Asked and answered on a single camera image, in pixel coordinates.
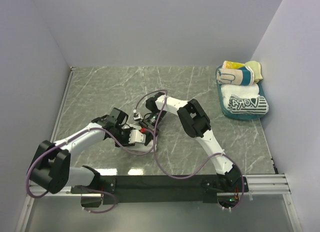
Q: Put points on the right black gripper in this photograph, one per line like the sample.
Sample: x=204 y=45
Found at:
x=150 y=129

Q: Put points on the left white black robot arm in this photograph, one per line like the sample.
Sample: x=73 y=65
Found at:
x=51 y=165

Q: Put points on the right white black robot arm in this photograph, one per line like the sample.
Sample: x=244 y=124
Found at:
x=197 y=125

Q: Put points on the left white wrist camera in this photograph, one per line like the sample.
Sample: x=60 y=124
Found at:
x=136 y=136

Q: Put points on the white terry towel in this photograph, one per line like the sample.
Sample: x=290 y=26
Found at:
x=141 y=147

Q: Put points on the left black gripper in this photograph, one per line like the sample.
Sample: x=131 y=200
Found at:
x=126 y=142

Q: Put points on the teal tray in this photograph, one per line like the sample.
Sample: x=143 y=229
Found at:
x=225 y=101

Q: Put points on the beige teal rolled towel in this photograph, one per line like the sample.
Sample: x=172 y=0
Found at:
x=240 y=77

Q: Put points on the pale yellow rolled towel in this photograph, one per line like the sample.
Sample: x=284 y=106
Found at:
x=255 y=66

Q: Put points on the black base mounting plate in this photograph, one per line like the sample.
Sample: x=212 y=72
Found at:
x=161 y=188

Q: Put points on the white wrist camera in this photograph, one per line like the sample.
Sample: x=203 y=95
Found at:
x=136 y=136
x=137 y=116

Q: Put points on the yellow patterned rolled towel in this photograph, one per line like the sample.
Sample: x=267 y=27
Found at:
x=233 y=65

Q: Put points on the aluminium rail frame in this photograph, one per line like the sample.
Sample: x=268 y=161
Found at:
x=258 y=184

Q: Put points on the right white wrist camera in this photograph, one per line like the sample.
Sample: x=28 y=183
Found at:
x=137 y=116

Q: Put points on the black white striped rolled towel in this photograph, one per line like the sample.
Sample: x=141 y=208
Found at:
x=248 y=106

